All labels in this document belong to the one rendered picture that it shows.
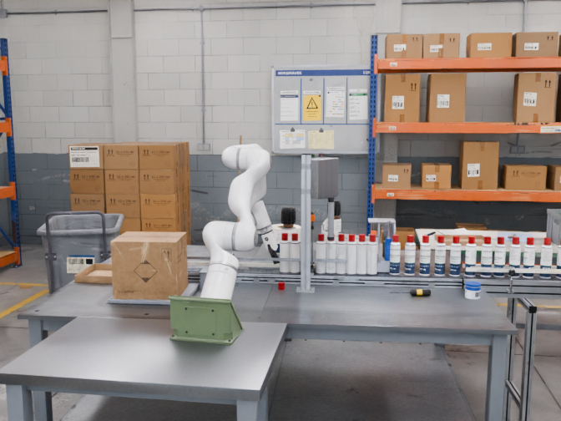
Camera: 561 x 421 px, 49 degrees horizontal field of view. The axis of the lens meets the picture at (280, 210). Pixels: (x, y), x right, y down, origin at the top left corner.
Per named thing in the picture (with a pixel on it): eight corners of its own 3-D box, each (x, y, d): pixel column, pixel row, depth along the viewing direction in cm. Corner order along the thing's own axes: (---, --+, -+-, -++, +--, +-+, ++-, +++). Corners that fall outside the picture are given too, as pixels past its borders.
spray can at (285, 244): (291, 271, 320) (291, 232, 317) (286, 274, 315) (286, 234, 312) (282, 271, 322) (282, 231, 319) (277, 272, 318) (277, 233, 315)
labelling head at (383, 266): (392, 266, 330) (394, 219, 326) (395, 272, 317) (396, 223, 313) (366, 266, 331) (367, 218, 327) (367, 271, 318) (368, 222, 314)
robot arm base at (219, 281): (236, 327, 247) (245, 286, 258) (235, 303, 231) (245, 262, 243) (190, 319, 248) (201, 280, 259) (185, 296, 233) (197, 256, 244)
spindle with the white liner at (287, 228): (296, 257, 351) (296, 205, 346) (295, 261, 342) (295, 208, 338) (280, 257, 352) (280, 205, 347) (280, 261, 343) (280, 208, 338)
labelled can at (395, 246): (399, 273, 316) (400, 234, 313) (400, 276, 311) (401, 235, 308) (388, 273, 317) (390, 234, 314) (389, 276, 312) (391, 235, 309)
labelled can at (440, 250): (443, 274, 314) (445, 235, 311) (445, 276, 309) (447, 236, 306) (433, 274, 315) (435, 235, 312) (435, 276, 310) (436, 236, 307)
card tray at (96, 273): (147, 271, 340) (146, 264, 340) (131, 284, 315) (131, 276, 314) (94, 270, 343) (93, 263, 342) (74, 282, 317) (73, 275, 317)
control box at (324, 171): (338, 195, 306) (338, 157, 304) (317, 200, 294) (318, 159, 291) (321, 194, 313) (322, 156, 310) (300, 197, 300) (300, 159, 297)
